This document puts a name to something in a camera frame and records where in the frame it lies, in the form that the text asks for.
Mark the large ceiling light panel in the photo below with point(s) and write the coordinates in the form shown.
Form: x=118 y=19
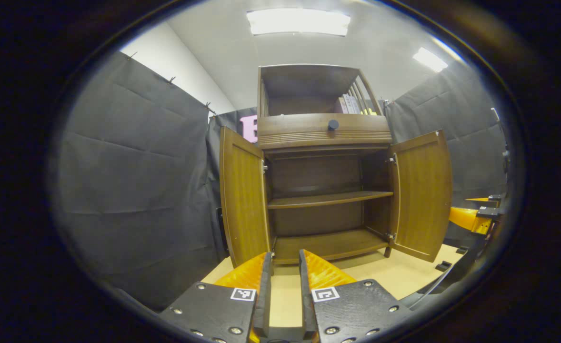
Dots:
x=298 y=21

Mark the small ceiling light panel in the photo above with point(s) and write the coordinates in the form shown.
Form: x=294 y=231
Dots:
x=429 y=59

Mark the wooden shoe cabinet door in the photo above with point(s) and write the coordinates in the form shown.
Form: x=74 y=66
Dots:
x=245 y=200
x=423 y=190

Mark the wooden double-door shoe cabinet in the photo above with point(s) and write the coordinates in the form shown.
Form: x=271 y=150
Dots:
x=318 y=200

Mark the black backdrop cloth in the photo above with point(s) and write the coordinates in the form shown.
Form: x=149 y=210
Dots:
x=133 y=181

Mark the thin pale book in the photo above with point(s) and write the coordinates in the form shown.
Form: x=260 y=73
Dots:
x=340 y=105
x=355 y=105
x=348 y=104

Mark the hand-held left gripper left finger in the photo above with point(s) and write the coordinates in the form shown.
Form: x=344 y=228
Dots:
x=265 y=305

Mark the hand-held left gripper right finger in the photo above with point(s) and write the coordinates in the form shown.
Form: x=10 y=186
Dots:
x=306 y=305

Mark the wooden drawer with black knob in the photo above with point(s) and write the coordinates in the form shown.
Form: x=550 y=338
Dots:
x=299 y=128

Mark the small black block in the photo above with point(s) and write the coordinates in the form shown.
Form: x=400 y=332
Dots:
x=462 y=249
x=443 y=266

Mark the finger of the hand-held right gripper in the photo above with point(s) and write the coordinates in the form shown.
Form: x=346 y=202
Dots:
x=471 y=220
x=492 y=199

